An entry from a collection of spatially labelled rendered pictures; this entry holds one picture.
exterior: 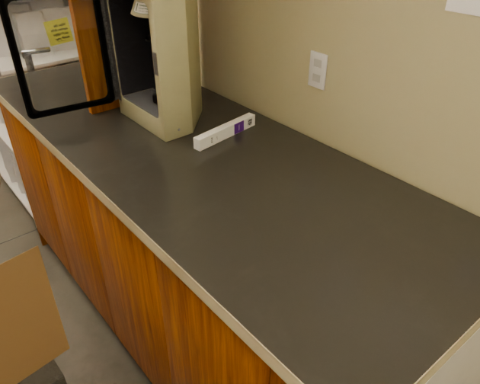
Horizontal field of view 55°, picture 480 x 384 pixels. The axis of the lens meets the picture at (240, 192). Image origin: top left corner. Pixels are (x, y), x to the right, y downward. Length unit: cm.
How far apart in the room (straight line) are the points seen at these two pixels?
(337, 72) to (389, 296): 75
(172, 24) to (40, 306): 92
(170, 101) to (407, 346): 100
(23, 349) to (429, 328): 73
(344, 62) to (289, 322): 84
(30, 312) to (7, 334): 5
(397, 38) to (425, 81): 14
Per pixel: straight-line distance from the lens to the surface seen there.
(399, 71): 137
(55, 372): 92
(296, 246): 110
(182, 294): 119
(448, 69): 130
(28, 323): 86
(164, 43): 146
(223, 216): 119
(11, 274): 79
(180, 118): 157
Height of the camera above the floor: 164
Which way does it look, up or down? 33 degrees down
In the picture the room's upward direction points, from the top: straight up
